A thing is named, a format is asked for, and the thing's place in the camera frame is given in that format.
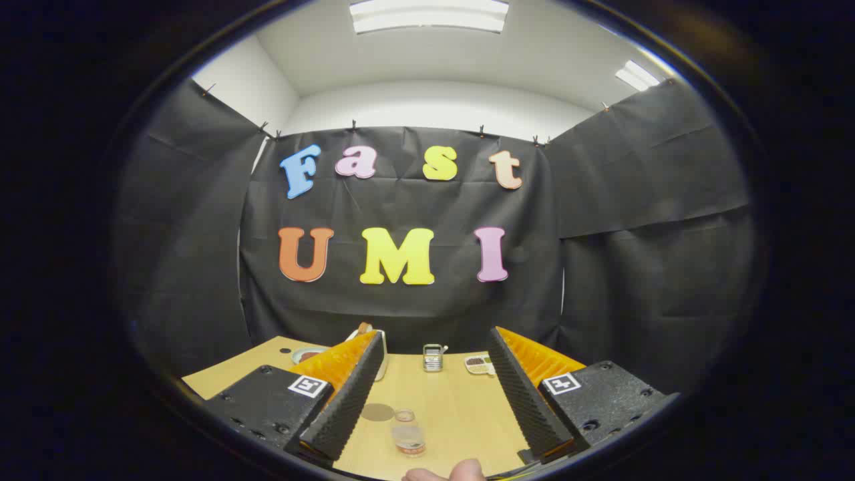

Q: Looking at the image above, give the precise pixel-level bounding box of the wooden table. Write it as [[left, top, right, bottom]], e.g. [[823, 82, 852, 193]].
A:
[[182, 336, 535, 481]]

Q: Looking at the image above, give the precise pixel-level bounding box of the black backdrop cloth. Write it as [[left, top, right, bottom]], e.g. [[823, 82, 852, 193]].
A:
[[114, 79, 755, 395]]

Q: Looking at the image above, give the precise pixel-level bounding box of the white toaster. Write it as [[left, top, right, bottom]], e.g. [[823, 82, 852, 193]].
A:
[[345, 327, 389, 382]]

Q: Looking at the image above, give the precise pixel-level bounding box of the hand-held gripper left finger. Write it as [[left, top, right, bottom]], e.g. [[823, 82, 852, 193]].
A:
[[204, 329, 387, 468]]

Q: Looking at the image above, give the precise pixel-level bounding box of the clear plastic juice bottle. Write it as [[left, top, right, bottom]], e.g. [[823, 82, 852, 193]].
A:
[[391, 410, 427, 458]]

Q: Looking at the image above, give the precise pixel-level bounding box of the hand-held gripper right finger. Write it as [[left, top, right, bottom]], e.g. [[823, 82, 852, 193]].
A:
[[488, 326, 681, 465]]

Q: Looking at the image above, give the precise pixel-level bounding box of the long ceiling light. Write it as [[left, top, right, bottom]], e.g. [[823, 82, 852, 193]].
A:
[[349, 0, 510, 34]]

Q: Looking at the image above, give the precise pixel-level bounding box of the small ceiling light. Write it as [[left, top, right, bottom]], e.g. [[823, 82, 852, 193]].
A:
[[615, 60, 661, 92]]

